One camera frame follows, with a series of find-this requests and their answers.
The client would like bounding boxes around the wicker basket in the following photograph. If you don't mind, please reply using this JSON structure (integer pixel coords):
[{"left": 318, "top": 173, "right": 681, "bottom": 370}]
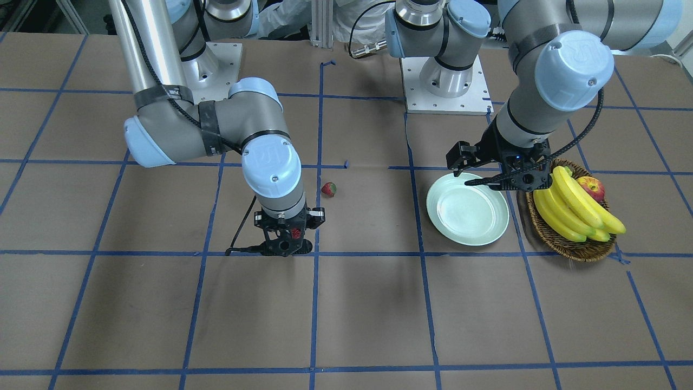
[{"left": 517, "top": 192, "right": 617, "bottom": 262}]

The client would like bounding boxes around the red apple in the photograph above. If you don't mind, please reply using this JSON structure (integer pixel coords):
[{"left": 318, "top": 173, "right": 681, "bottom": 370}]
[{"left": 576, "top": 176, "right": 605, "bottom": 202}]

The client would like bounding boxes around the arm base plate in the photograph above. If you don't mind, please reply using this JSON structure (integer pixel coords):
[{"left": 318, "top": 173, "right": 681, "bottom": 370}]
[
  {"left": 401, "top": 57, "right": 493, "bottom": 115},
  {"left": 181, "top": 42, "right": 243, "bottom": 104}
]

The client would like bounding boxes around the yellow banana bunch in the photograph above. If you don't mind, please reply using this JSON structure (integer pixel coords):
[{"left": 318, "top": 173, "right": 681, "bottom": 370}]
[{"left": 533, "top": 165, "right": 626, "bottom": 243}]

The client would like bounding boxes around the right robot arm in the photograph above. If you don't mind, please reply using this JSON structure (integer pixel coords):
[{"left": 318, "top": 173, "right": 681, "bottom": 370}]
[{"left": 109, "top": 1, "right": 326, "bottom": 257}]

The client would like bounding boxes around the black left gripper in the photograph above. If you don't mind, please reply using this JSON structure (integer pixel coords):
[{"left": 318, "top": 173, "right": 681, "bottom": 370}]
[{"left": 446, "top": 122, "right": 553, "bottom": 192}]

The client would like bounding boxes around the light green plate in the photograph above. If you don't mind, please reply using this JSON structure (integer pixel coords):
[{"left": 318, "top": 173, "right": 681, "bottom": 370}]
[{"left": 426, "top": 173, "right": 509, "bottom": 246}]

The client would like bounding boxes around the aluminium frame post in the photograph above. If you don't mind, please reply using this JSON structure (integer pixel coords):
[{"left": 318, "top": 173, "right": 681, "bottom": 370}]
[{"left": 310, "top": 0, "right": 334, "bottom": 51}]

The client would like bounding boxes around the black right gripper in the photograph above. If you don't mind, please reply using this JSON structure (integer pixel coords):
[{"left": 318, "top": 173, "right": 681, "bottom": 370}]
[{"left": 253, "top": 207, "right": 326, "bottom": 256}]

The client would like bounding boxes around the seated person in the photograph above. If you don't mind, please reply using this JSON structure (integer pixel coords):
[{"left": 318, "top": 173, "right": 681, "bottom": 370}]
[{"left": 259, "top": 0, "right": 396, "bottom": 43}]

